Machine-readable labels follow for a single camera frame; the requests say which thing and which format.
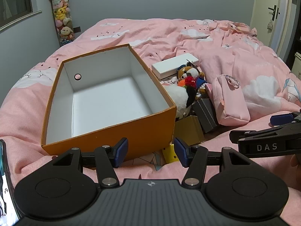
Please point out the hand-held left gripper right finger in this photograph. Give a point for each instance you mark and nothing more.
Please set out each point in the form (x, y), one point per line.
(180, 150)

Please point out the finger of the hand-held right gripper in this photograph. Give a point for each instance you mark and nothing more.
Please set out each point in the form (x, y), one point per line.
(281, 119)
(265, 143)

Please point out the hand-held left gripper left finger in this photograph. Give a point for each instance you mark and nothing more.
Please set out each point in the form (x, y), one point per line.
(122, 149)

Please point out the yellow tape measure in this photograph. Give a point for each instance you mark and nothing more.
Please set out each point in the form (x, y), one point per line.
(171, 155)

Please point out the orange cardboard box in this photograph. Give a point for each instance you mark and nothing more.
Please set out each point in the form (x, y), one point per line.
(112, 98)

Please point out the person's right hand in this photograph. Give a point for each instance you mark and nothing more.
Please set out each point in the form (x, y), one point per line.
(296, 163)

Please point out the gold small box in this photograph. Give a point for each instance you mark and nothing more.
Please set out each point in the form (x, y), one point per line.
(188, 130)

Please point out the grey small box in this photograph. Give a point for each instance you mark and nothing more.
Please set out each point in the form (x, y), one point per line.
(207, 115)

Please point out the pink zip pouch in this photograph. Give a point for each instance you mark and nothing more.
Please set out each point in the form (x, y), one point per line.
(229, 103)

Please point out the white and black plush toy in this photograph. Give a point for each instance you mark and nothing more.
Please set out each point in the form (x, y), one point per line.
(177, 96)

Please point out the dark furniture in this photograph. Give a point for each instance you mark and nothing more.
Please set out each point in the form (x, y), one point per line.
(296, 61)

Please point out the white flat box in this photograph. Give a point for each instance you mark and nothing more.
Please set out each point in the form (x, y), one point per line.
(172, 66)

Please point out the hanging door charm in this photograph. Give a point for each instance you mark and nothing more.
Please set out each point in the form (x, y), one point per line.
(270, 24)

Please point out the pink cloud print blanket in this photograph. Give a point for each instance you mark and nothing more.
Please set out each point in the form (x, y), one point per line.
(199, 40)

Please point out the smartphone with lit screen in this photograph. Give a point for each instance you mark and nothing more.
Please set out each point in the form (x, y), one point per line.
(7, 181)

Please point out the clear tube of plush toys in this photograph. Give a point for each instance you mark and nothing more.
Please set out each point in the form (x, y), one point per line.
(62, 14)

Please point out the window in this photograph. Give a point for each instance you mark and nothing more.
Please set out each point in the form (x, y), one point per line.
(14, 2)

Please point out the dark wall socket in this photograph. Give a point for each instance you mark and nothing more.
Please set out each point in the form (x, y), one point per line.
(77, 29)

